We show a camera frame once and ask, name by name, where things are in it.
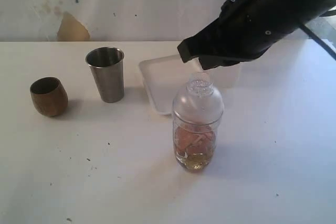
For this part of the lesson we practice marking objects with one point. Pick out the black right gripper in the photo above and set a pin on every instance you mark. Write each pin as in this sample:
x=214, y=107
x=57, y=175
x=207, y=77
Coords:
x=244, y=34

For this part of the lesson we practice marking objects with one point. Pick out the clear dome shaker lid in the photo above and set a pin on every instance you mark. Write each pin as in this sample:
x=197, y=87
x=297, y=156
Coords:
x=198, y=101

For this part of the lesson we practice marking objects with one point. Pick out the clear shaker cup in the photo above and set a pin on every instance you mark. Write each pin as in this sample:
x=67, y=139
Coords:
x=186, y=125

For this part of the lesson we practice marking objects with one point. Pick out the stainless steel tumbler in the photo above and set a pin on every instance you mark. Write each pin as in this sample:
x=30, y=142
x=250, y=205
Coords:
x=106, y=65

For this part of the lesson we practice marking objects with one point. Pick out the gold foil coin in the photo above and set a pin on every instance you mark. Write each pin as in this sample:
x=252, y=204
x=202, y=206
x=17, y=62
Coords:
x=197, y=161

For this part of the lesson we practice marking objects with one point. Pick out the brown wooden cup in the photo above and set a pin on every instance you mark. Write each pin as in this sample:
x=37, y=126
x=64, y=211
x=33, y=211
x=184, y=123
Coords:
x=49, y=96

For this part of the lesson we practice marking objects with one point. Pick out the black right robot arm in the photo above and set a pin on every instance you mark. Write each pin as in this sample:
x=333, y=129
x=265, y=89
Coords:
x=290, y=15

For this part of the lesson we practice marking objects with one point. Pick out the translucent plastic container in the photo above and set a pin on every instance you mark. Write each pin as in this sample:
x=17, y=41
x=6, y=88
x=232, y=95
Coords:
x=224, y=77

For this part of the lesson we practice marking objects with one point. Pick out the white rectangular tray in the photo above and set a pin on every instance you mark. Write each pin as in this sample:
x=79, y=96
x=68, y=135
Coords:
x=162, y=78

